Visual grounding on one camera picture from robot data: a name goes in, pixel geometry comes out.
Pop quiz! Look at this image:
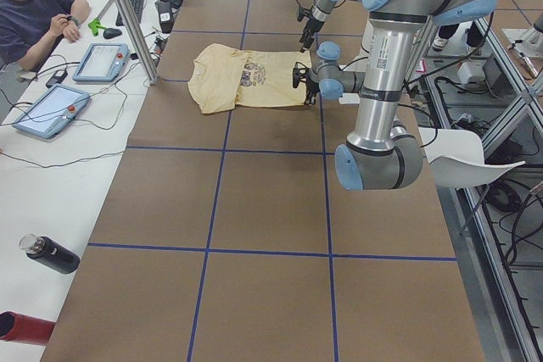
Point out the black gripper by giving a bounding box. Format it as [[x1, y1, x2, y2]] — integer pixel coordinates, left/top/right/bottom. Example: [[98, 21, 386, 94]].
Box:
[[299, 15, 324, 53], [302, 68, 319, 105]]

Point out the cream long-sleeve printed shirt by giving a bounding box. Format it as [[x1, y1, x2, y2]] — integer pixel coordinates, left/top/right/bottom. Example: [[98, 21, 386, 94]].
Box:
[[188, 43, 311, 114]]

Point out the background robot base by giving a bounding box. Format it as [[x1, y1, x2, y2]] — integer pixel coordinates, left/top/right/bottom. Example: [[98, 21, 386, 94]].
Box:
[[502, 14, 542, 79]]

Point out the white plastic chair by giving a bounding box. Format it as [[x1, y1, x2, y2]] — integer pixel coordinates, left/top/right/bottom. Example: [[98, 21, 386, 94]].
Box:
[[419, 127, 525, 188]]

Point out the black keyboard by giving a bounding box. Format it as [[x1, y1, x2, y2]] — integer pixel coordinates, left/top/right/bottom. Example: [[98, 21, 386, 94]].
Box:
[[115, 0, 147, 27]]

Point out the black computer mouse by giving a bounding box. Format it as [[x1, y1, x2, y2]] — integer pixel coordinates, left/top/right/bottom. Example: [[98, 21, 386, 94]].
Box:
[[103, 28, 122, 40]]

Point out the far blue teach pendant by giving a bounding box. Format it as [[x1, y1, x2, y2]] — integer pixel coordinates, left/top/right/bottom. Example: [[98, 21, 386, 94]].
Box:
[[72, 43, 130, 83]]

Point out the blue teach pendant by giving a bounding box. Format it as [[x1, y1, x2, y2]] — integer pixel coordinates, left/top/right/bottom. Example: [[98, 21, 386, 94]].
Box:
[[12, 84, 91, 139], [72, 43, 130, 83]]

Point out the black power adapter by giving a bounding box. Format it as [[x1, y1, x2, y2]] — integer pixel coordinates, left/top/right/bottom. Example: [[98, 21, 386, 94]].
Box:
[[46, 69, 68, 88]]

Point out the near blue teach pendant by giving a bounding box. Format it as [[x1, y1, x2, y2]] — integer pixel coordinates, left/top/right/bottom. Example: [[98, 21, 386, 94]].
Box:
[[12, 84, 91, 139]]

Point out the seated person in navy shirt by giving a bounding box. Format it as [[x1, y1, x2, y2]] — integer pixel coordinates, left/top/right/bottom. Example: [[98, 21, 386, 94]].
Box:
[[1, 0, 90, 71]]

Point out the black water bottle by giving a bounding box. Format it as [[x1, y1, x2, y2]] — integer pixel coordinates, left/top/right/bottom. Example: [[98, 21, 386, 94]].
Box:
[[19, 234, 80, 275]]

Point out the red cylinder bottle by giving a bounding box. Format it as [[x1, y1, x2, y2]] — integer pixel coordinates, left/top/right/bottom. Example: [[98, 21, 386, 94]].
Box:
[[1, 311, 55, 346]]

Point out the green handled tool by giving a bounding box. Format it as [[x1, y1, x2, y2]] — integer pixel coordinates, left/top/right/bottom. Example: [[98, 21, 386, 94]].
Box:
[[87, 18, 106, 36]]

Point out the aluminium frame post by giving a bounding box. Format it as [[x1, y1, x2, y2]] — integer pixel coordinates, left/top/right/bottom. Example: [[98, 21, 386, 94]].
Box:
[[115, 0, 159, 85]]

